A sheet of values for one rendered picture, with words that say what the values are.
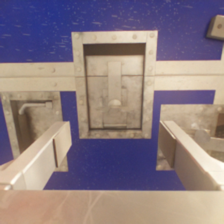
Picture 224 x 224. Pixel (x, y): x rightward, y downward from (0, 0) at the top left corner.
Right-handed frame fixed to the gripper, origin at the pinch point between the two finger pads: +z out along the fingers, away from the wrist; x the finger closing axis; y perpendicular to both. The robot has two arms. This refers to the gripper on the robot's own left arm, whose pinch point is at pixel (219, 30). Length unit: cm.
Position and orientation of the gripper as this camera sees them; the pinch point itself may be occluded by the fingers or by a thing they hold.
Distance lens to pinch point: 30.8
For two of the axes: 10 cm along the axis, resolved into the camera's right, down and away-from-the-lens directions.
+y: 1.6, -9.5, -2.8
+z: -9.9, -1.6, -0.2
